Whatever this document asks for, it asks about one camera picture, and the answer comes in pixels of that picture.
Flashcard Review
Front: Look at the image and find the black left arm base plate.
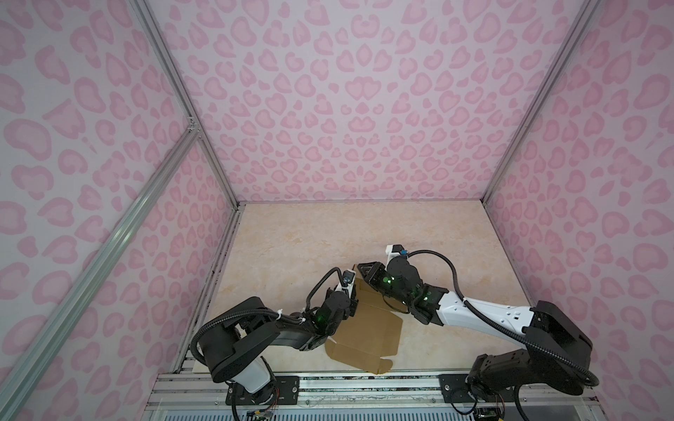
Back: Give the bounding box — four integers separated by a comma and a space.
226, 375, 299, 406

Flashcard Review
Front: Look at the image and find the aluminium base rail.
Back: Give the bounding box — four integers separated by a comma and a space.
141, 370, 607, 420

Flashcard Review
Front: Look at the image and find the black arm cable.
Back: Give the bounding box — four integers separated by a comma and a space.
304, 267, 343, 317
406, 249, 600, 388

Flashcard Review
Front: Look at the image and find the aluminium diagonal frame bar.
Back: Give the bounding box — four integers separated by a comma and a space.
0, 125, 200, 417

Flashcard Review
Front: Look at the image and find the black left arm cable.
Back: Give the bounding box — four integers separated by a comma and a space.
304, 267, 343, 317

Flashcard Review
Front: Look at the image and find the aluminium right corner post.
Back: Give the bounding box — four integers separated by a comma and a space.
481, 0, 604, 208

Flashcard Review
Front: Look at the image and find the aluminium corner post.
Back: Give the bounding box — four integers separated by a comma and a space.
128, 0, 240, 209
481, 0, 604, 208

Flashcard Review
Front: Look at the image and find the aluminium left corner post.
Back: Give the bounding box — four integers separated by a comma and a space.
128, 0, 240, 209

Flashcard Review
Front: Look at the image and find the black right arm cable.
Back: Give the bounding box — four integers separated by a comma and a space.
406, 249, 600, 388

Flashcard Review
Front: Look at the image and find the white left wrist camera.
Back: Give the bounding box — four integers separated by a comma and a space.
339, 269, 356, 296

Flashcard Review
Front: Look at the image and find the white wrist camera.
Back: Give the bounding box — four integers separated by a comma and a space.
339, 269, 356, 296
385, 244, 408, 267

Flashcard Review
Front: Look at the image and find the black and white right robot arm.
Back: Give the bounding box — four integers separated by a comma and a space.
356, 255, 600, 399

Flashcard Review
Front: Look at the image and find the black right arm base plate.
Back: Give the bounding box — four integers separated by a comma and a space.
438, 374, 514, 405

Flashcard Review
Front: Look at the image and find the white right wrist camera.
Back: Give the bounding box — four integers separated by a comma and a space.
385, 244, 408, 267

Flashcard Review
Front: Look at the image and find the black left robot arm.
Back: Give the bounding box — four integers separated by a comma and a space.
190, 288, 358, 395

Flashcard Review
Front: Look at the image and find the brown cardboard box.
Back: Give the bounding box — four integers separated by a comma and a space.
325, 269, 403, 375

